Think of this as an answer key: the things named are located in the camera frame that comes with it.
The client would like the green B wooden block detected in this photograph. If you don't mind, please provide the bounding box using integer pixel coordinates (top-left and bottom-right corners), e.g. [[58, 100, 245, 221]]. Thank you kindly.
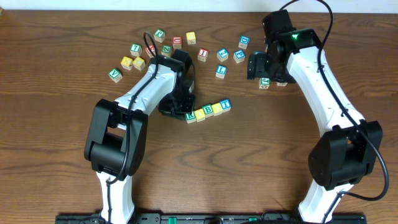
[[202, 104, 214, 118]]

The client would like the red I wooden block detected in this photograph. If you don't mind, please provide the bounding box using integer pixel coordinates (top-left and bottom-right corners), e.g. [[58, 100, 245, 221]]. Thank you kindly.
[[198, 48, 209, 62]]

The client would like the blue P wooden block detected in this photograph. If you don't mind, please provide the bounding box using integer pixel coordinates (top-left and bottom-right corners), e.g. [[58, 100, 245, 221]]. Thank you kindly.
[[233, 50, 246, 63]]

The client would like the green 7 wooden block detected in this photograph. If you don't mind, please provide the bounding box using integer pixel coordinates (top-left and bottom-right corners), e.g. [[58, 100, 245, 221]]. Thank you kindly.
[[130, 44, 142, 57]]

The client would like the green J block front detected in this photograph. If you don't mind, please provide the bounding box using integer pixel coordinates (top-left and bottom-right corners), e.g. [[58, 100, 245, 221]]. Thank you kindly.
[[259, 78, 271, 89]]

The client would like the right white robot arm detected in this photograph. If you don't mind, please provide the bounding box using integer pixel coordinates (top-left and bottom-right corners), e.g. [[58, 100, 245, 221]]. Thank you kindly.
[[247, 9, 383, 223]]

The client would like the yellow wooden block left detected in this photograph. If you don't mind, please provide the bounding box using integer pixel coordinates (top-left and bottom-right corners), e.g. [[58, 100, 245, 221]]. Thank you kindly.
[[121, 57, 133, 70]]

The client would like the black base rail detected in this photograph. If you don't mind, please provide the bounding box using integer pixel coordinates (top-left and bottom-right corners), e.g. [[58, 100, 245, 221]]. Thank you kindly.
[[55, 212, 367, 224]]

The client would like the red U block back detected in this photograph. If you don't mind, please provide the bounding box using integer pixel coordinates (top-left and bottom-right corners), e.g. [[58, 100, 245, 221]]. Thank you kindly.
[[172, 36, 182, 49]]

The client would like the yellow C wooden block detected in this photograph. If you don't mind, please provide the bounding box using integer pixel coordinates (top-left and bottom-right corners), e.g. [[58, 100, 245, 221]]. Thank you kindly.
[[133, 57, 146, 71]]

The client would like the green Z wooden block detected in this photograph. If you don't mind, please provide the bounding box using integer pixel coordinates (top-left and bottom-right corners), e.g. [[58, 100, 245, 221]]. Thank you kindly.
[[161, 45, 172, 57]]

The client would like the red E wooden block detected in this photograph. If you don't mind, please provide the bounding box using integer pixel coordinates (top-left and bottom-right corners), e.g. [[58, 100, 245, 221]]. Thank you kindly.
[[146, 44, 157, 58]]

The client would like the yellow O block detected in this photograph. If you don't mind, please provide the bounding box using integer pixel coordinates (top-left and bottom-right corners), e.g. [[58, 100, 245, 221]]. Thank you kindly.
[[194, 108, 206, 122], [211, 103, 223, 116]]

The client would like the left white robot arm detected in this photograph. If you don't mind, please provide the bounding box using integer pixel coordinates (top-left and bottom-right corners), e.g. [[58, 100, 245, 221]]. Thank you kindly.
[[84, 50, 195, 223]]

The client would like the yellow block back row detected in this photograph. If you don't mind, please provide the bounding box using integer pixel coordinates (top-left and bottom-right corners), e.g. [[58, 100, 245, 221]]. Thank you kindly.
[[186, 32, 197, 45]]

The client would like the blue T wooden block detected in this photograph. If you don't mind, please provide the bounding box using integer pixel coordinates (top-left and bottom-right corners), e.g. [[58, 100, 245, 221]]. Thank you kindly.
[[220, 99, 231, 113]]

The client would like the green j block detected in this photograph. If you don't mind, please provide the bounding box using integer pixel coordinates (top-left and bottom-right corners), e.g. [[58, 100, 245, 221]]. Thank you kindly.
[[259, 78, 271, 89], [154, 29, 166, 43]]

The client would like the green R wooden block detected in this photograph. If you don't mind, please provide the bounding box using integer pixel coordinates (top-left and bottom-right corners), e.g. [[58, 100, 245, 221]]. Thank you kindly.
[[185, 111, 197, 123]]

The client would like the blue 2 wooden block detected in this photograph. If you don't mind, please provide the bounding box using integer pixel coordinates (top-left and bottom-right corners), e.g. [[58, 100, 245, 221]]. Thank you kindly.
[[216, 48, 229, 62]]

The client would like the blue D block left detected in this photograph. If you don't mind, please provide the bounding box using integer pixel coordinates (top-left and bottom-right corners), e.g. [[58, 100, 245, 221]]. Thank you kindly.
[[238, 35, 250, 49]]

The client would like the blue L block centre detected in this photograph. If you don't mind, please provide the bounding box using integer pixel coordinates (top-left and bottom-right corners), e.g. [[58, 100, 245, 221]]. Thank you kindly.
[[216, 65, 228, 79]]

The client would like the green J block back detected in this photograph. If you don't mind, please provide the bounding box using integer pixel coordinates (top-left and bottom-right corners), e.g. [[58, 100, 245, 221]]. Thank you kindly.
[[154, 29, 166, 43]]

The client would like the green V wooden block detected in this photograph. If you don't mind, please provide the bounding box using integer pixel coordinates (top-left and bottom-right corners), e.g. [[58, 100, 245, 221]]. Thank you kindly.
[[108, 68, 123, 83]]

